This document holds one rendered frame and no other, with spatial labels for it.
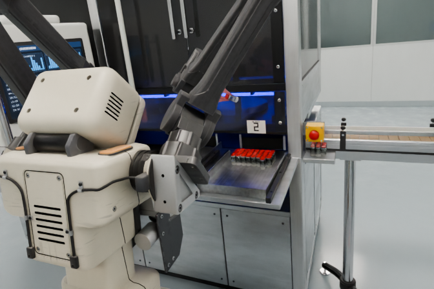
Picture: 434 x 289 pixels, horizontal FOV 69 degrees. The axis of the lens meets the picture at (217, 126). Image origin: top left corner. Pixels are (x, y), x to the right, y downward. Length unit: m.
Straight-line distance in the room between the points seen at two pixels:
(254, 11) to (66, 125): 0.42
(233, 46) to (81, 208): 0.42
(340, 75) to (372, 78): 0.51
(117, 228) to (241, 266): 1.19
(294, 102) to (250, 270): 0.94
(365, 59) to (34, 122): 5.57
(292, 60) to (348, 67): 4.64
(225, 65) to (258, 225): 1.11
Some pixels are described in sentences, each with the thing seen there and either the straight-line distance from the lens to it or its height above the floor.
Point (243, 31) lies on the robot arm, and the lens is 0.66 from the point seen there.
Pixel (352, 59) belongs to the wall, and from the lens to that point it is 5.93.
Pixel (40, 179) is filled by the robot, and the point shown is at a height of 1.20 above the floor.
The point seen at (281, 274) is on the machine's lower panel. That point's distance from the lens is 1.78.
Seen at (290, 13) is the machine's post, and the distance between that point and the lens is 1.32.
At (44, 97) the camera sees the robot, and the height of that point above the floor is 1.34.
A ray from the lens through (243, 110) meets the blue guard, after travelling 1.41.
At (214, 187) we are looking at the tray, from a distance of 1.15.
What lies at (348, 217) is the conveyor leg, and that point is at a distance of 1.70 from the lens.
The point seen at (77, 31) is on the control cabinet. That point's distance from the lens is 1.65.
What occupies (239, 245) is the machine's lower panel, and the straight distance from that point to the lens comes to 1.75.
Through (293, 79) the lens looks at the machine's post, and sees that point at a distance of 1.33.
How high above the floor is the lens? 1.42
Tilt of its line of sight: 16 degrees down
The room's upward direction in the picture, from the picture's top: 6 degrees counter-clockwise
